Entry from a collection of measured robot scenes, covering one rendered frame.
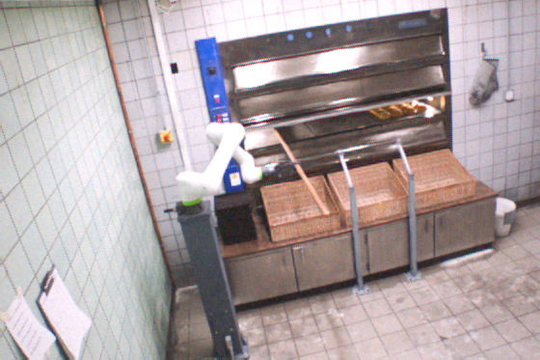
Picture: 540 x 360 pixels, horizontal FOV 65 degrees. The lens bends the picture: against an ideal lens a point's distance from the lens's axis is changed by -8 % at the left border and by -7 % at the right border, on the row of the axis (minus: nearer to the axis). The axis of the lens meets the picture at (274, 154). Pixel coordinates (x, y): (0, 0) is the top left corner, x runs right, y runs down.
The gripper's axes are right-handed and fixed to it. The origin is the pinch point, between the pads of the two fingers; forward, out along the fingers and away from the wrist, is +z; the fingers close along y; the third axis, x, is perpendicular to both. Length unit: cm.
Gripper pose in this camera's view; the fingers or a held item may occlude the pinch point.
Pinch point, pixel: (296, 166)
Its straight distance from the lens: 326.9
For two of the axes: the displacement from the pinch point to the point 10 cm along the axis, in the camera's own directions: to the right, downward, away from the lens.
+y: 1.5, 9.3, 3.4
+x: 1.6, 3.2, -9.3
